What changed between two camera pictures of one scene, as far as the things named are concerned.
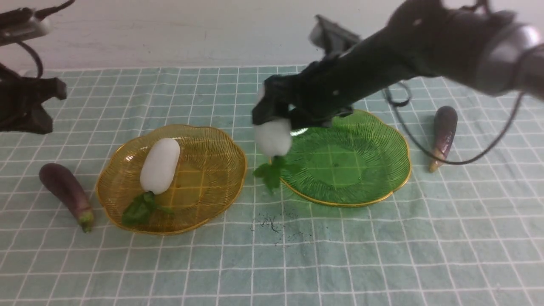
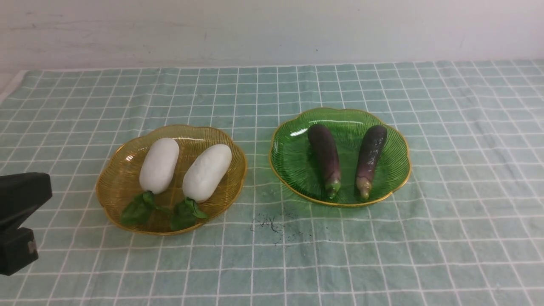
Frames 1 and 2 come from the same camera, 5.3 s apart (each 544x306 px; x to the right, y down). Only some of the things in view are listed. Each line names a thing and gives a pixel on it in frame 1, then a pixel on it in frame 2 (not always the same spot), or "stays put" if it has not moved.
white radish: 159,163 stays put
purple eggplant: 62,181 -> 323,152
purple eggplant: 445,121 -> 373,145
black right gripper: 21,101 -> 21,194
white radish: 273,138 -> 205,173
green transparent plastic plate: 357,160 stays put
